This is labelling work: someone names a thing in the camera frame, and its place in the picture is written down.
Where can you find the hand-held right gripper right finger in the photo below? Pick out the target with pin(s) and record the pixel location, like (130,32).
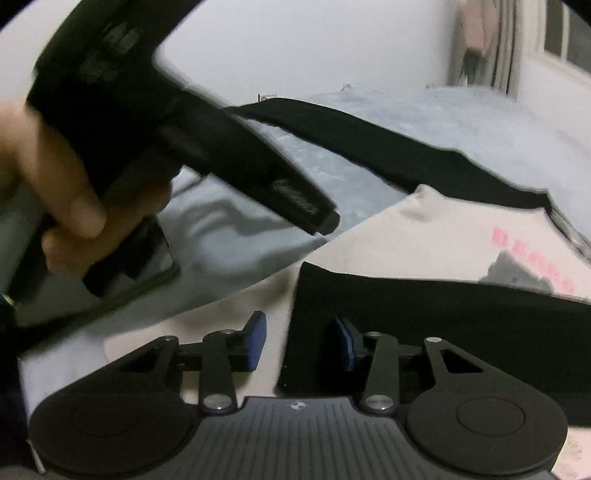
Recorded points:
(344,344)

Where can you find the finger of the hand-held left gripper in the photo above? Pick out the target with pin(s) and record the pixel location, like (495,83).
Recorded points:
(304,203)

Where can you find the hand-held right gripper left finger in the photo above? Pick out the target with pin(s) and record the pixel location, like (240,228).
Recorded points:
(256,344)

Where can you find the beige sweatshirt with black sleeves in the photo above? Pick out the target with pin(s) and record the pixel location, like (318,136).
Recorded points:
(415,235)

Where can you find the person's left hand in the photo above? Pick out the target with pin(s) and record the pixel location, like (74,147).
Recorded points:
(37,157)

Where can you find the pink hanging jacket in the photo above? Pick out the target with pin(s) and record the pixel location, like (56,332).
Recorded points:
(478,25)

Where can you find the grey patterned curtain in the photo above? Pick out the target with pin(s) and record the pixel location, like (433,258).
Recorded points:
(508,46)

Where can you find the white framed window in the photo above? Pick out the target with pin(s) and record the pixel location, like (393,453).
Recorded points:
(570,32)

